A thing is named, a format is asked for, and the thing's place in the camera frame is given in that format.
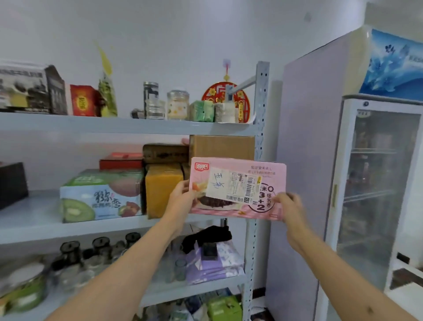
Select person's right hand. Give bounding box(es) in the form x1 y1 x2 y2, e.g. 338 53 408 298
272 191 313 254

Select person's left hand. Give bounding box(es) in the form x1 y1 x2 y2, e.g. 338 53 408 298
163 179 199 237

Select small yellow-taped cardboard box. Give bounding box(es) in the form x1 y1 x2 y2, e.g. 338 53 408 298
145 164 185 220

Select pink labelled box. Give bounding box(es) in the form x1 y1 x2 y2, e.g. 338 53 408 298
188 157 287 221

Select kiwi fruit carton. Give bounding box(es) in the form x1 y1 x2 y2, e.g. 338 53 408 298
59 168 145 224

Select grey metal shelves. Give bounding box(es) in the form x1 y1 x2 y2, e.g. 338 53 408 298
0 61 271 321

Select person's right forearm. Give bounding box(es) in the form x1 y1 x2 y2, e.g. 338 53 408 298
290 231 417 321

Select person's left forearm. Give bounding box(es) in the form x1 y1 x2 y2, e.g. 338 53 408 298
45 218 186 321

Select small black box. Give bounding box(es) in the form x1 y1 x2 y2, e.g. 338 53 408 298
201 243 219 262

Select white display fridge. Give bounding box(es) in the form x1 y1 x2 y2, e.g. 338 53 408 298
266 25 423 321

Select purple patterned white bag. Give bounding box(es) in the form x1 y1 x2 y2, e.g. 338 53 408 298
216 239 245 269

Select plain purple bag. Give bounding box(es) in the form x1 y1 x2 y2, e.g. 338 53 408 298
185 251 245 286

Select green patterned tea packet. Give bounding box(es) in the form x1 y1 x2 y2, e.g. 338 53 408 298
189 100 205 122

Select ribbed clear plastic jar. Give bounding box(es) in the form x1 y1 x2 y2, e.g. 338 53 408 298
145 99 166 120

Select light green tea packet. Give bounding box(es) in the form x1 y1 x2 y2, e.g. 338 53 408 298
203 100 215 123

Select labelled clear plastic jar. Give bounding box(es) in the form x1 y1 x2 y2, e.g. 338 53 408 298
167 90 191 121

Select group of clear glass cups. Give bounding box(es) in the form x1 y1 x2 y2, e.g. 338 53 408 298
52 231 187 291

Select white paper sheet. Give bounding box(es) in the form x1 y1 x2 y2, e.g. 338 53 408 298
236 112 257 126

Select bright green packet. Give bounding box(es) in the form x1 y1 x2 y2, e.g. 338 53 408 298
207 295 244 321

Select red knot ornament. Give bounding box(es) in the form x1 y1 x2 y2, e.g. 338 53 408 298
201 59 252 124

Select metal-lid glass jar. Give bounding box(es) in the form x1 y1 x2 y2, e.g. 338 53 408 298
143 82 160 119

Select yellow green snack bag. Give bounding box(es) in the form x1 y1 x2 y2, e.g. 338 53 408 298
96 43 119 118

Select red yellow-label packet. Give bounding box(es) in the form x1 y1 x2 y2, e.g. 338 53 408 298
69 84 100 117

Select large black box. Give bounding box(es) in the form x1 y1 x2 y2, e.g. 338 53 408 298
0 162 29 211

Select white-lid green-label jar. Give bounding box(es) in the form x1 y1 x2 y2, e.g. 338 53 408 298
0 263 48 313

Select white black milk carton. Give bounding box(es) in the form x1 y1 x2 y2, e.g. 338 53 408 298
0 61 68 116

